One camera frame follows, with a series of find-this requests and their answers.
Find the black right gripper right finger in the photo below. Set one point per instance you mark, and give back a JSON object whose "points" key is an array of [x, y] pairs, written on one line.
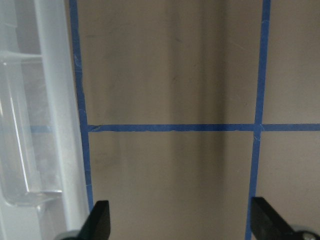
{"points": [[266, 223]]}

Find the clear plastic box lid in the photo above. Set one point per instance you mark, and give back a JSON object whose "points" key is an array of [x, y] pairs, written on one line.
{"points": [[42, 178]]}

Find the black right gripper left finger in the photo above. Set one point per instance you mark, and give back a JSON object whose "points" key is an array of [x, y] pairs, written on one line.
{"points": [[98, 224]]}

